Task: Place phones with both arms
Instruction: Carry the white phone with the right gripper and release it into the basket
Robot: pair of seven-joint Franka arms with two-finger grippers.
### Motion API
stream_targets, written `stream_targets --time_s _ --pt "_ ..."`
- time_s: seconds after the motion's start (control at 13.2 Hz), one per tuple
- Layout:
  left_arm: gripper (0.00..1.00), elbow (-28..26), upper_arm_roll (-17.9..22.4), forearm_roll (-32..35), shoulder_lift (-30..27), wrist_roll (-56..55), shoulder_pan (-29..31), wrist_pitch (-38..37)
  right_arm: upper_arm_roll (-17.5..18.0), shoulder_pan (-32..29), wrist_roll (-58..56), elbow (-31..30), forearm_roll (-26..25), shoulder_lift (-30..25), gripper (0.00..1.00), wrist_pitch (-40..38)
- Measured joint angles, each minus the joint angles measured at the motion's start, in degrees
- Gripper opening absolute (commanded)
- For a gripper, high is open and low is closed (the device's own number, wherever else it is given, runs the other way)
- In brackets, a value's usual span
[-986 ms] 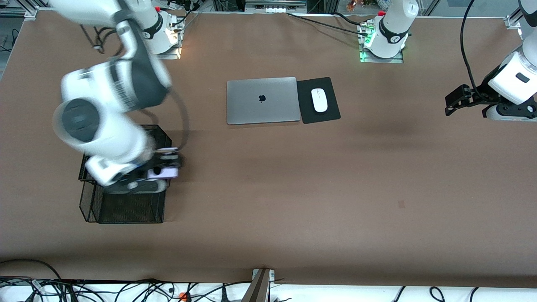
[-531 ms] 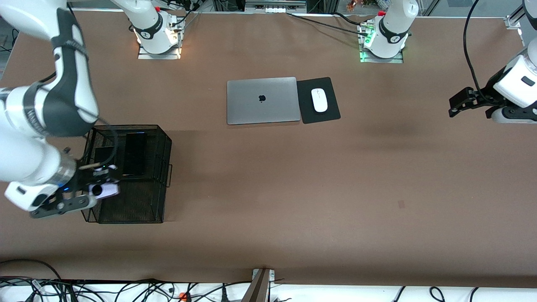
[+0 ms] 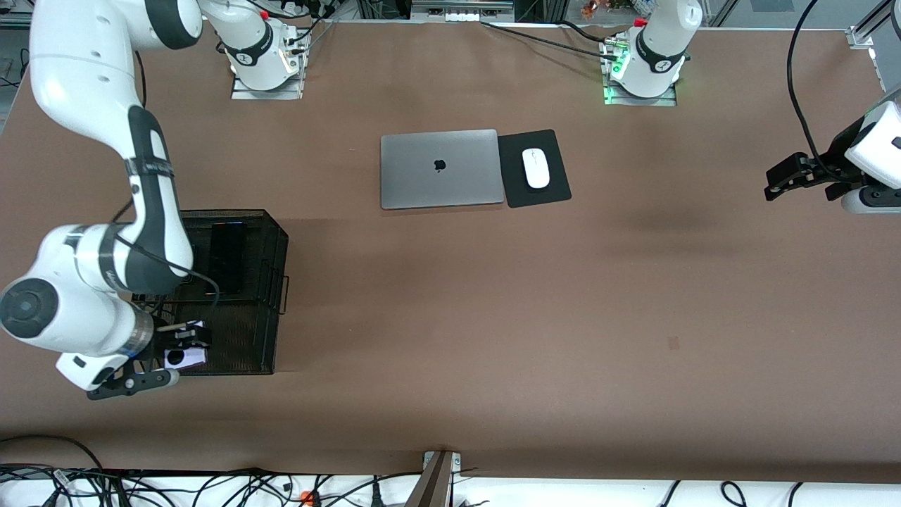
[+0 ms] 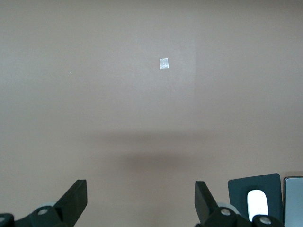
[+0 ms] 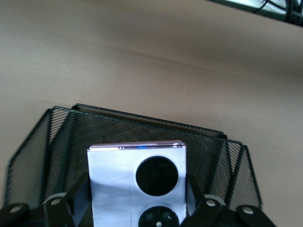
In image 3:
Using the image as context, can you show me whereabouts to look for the black slab smartphone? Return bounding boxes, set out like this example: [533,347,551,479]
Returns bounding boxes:
[209,221,249,295]

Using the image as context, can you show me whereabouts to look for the black mesh two-tier tray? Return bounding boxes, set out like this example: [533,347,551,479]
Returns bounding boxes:
[134,208,290,377]

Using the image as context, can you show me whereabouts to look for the black mouse pad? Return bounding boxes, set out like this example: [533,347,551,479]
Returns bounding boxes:
[497,129,572,209]

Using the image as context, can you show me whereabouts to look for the white computer mouse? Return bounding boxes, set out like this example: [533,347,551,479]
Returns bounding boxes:
[522,148,551,189]

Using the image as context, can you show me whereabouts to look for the silver laptop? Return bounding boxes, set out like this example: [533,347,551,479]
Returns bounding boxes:
[380,129,506,211]

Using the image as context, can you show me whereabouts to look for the white terminal block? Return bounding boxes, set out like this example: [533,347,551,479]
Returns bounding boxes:
[410,0,516,23]

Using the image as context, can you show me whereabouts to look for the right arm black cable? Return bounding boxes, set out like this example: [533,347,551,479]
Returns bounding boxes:
[106,49,222,318]

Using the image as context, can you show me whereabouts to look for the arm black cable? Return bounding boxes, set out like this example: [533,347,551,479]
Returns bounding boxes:
[106,49,222,318]
[787,0,845,180]

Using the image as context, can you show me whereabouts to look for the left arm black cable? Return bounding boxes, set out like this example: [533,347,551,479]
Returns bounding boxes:
[787,0,845,180]

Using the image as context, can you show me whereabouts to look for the aluminium frame rail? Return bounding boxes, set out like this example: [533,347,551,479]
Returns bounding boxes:
[847,0,901,50]

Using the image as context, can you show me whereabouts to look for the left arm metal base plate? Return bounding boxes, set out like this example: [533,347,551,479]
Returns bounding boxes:
[603,83,678,108]

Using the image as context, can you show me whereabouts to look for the tangled black cables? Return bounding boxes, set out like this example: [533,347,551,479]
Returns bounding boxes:
[0,465,423,507]

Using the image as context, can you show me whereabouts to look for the thick black cable arc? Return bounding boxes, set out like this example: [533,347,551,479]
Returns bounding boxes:
[0,435,106,487]

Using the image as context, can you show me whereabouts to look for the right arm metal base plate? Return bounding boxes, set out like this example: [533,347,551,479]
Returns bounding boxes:
[231,70,305,101]

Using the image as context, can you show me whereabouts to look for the grey metal bracket post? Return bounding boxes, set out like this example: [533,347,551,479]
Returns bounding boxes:
[407,451,462,507]

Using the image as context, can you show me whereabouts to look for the black cable on table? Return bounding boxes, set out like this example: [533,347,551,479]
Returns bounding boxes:
[481,20,617,63]

